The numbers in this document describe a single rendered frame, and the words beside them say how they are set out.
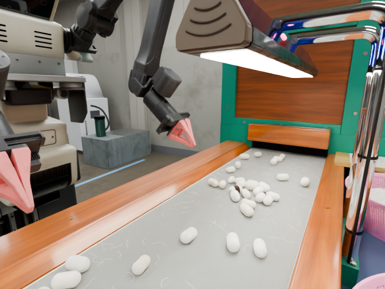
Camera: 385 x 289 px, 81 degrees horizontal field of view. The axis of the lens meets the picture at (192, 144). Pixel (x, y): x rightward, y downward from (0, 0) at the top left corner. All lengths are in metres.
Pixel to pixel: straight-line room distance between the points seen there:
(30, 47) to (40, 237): 0.60
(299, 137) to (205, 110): 2.34
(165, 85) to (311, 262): 0.50
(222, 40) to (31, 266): 0.39
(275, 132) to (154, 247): 0.69
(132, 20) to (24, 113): 3.10
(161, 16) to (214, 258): 0.59
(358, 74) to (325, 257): 0.71
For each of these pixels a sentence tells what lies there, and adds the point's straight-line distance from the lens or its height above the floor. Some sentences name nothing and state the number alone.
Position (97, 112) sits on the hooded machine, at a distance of 4.00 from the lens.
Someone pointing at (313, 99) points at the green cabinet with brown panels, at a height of 0.96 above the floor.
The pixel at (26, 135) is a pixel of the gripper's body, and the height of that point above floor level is 0.94.
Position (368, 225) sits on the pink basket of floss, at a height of 0.70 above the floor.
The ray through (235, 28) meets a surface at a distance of 0.23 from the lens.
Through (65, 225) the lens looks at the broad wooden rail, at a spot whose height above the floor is 0.77.
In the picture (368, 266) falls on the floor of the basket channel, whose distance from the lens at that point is 0.59.
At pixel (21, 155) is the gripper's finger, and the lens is 0.37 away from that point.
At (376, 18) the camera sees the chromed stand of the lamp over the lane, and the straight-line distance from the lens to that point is 0.44.
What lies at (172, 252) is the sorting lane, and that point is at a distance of 0.42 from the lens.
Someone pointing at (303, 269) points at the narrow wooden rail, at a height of 0.76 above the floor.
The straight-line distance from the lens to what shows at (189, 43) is 0.25.
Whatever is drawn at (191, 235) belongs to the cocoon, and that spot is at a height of 0.75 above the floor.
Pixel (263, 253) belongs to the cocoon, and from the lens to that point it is 0.41.
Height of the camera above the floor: 1.00
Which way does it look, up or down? 14 degrees down
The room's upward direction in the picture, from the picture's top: straight up
